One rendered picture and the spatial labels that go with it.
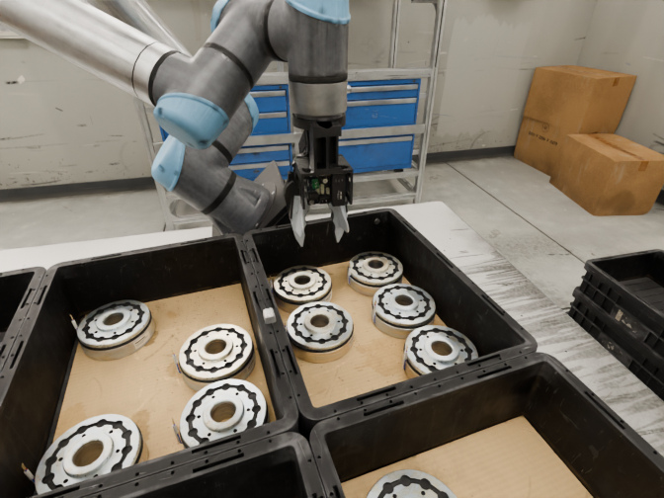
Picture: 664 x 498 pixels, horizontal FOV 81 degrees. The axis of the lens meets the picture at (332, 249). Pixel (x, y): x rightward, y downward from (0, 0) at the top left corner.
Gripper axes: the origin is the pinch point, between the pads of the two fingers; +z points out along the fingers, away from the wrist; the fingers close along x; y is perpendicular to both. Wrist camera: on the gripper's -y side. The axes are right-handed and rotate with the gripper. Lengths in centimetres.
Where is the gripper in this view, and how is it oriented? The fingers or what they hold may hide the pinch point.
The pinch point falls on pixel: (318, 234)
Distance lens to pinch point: 64.5
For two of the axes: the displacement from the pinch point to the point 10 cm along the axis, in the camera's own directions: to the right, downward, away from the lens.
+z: 0.0, 8.4, 5.4
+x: 9.7, -1.2, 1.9
